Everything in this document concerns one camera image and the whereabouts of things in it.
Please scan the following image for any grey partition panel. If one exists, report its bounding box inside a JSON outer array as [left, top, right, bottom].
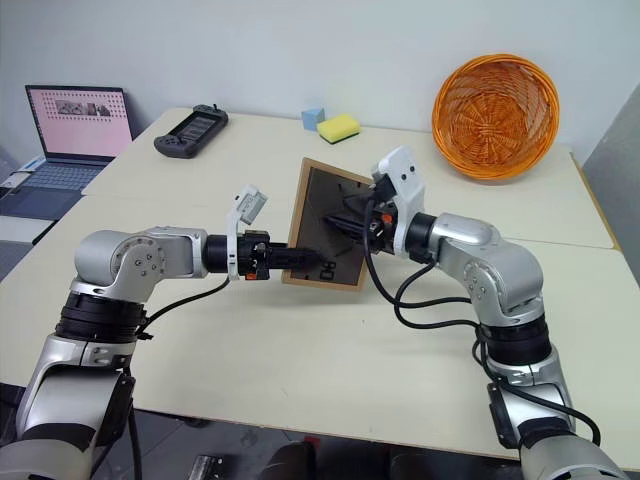
[[581, 79, 640, 294]]

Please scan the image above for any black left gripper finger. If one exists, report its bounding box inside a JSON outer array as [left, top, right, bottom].
[[271, 255, 322, 274], [270, 242, 315, 260]]

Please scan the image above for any open grey laptop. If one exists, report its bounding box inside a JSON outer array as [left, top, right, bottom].
[[0, 84, 135, 217]]

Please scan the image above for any small metal bracket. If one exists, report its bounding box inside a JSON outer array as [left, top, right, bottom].
[[191, 452, 222, 480]]

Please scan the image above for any light blue cube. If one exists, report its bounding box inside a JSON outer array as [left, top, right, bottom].
[[301, 105, 327, 134]]

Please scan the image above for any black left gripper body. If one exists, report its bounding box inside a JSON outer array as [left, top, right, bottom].
[[236, 230, 275, 283]]

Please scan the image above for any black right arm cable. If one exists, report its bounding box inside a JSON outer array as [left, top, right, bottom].
[[362, 198, 602, 447]]

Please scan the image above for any wooden picture frame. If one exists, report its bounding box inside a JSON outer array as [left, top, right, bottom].
[[280, 157, 377, 293]]

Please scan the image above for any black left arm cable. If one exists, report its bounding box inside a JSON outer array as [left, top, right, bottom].
[[130, 277, 234, 346]]

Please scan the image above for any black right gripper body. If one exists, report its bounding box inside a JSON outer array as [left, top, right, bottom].
[[361, 188, 402, 254]]

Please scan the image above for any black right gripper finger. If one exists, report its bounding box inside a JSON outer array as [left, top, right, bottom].
[[341, 196, 375, 220], [322, 213, 370, 240]]

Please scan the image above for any black handheld game controller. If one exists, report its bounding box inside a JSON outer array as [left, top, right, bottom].
[[153, 103, 230, 160]]

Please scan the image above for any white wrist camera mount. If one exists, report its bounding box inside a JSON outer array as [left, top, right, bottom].
[[371, 145, 428, 259], [224, 184, 272, 282]]

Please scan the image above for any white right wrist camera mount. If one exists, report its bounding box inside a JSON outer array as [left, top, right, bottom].
[[371, 145, 428, 259]]

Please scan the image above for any orange wicker basket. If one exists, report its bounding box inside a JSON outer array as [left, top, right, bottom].
[[431, 53, 561, 187]]

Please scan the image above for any yellow sponge with dark base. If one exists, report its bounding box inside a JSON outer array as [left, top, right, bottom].
[[316, 113, 362, 148]]

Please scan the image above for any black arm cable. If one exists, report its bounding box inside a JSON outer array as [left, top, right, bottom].
[[130, 277, 234, 346], [362, 198, 602, 447]]

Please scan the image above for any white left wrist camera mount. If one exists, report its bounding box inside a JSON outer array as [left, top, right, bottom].
[[224, 184, 272, 282]]

